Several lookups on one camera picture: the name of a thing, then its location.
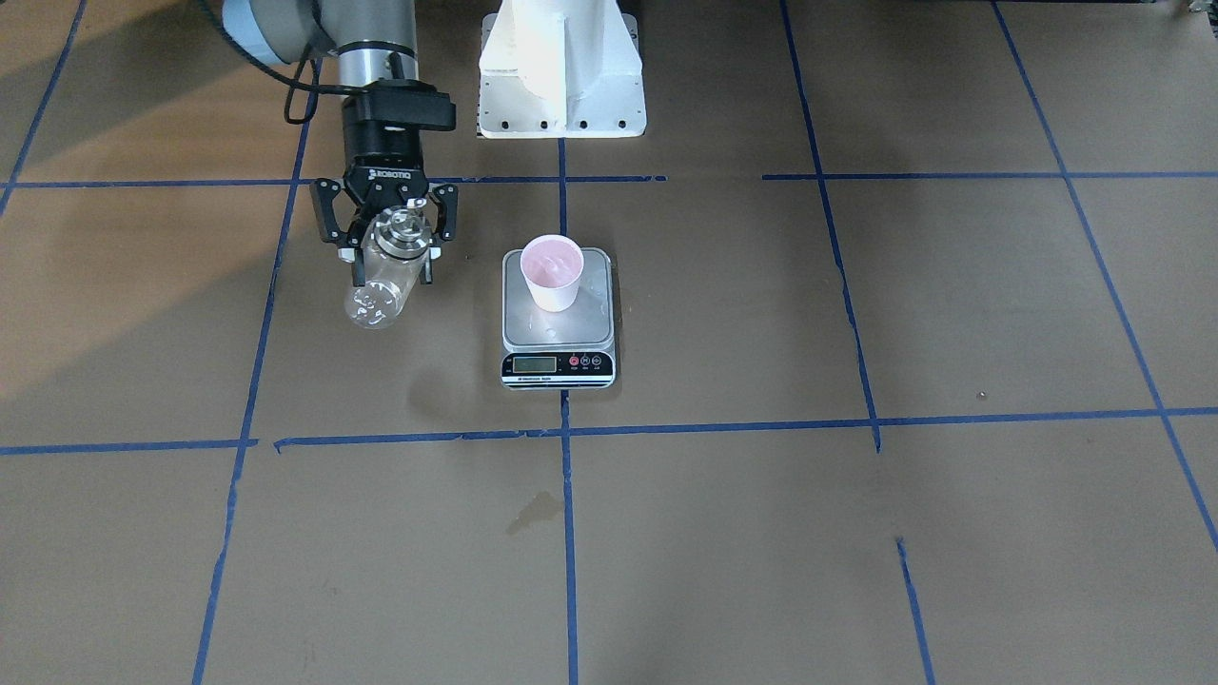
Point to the pink plastic cup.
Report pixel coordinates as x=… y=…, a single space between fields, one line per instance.
x=552 y=267

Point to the blue tape grid lines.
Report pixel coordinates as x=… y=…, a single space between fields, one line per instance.
x=915 y=325

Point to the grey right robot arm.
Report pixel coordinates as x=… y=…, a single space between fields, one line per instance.
x=365 y=52

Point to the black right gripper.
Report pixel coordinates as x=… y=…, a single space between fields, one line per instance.
x=378 y=152

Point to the digital kitchen scale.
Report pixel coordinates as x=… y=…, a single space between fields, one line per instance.
x=574 y=348

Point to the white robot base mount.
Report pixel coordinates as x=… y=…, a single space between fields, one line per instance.
x=560 y=70

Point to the glass sauce dispenser bottle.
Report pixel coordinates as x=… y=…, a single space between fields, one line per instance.
x=385 y=271

